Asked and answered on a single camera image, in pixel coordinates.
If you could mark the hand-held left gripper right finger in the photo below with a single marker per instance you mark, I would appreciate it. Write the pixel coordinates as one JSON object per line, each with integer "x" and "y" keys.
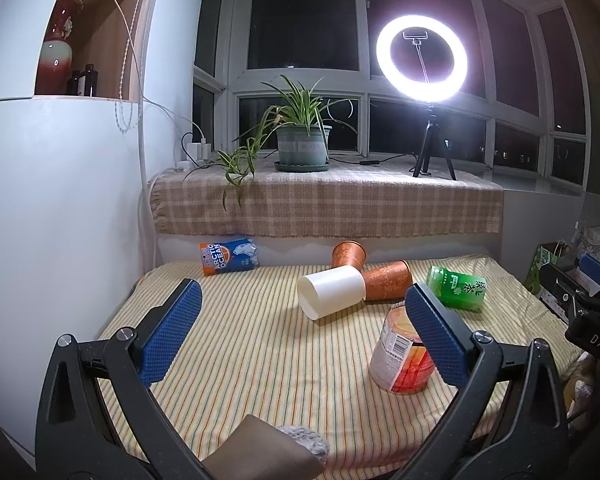
{"x": 437, "y": 342}

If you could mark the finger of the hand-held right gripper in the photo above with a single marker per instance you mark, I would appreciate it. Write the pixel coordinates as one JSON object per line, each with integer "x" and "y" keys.
{"x": 597, "y": 272}
{"x": 560, "y": 280}

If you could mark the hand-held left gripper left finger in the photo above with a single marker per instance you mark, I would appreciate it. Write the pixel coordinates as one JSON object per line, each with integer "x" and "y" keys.
{"x": 172, "y": 332}

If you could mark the white cup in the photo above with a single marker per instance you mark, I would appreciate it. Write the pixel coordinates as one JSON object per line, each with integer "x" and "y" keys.
{"x": 332, "y": 292}

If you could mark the orange patterned paper cup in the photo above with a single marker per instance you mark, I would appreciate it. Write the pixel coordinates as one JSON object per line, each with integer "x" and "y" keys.
{"x": 349, "y": 255}
{"x": 387, "y": 281}

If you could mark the green paper bag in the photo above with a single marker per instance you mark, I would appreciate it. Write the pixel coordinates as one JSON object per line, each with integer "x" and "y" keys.
{"x": 545, "y": 267}

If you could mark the orange label plastic bottle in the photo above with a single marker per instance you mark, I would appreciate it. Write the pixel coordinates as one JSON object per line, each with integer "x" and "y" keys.
{"x": 397, "y": 357}

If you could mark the green drink can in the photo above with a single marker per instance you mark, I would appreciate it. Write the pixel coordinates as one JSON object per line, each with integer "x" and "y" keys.
{"x": 457, "y": 287}

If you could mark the striped yellow cloth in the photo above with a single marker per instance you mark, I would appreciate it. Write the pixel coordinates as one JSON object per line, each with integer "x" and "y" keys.
{"x": 260, "y": 355}

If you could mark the blue and orange drink can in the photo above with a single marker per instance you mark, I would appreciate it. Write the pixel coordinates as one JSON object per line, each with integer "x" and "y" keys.
{"x": 228, "y": 256}

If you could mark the brown cloth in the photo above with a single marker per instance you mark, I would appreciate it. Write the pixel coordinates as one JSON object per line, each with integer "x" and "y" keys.
{"x": 255, "y": 447}

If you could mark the grey knitted cloth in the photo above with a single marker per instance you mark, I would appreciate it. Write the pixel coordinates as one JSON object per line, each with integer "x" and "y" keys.
{"x": 305, "y": 441}

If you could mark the white power adapters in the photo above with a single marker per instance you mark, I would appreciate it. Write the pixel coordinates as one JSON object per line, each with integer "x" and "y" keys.
{"x": 186, "y": 164}

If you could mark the checked beige cloth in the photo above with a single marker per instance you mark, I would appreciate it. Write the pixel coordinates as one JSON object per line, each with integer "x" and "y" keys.
{"x": 330, "y": 200}

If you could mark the white charger plug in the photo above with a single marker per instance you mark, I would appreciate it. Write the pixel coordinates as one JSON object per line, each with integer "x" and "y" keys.
{"x": 193, "y": 150}
{"x": 206, "y": 150}

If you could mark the black tripod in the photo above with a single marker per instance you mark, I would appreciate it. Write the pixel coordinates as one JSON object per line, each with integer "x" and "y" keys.
{"x": 432, "y": 145}

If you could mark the green pot saucer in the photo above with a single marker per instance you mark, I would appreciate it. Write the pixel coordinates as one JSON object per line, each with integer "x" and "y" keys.
{"x": 300, "y": 166}

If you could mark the green flower pot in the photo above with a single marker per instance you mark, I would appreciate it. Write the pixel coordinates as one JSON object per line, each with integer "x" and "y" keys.
{"x": 302, "y": 144}

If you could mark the spider plant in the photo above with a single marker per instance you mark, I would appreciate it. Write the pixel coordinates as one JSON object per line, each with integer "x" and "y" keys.
{"x": 290, "y": 110}

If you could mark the dark small bottle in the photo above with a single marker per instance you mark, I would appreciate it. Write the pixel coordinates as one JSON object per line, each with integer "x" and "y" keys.
{"x": 74, "y": 84}

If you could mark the red and white vase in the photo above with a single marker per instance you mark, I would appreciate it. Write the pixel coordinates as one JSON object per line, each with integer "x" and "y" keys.
{"x": 57, "y": 55}

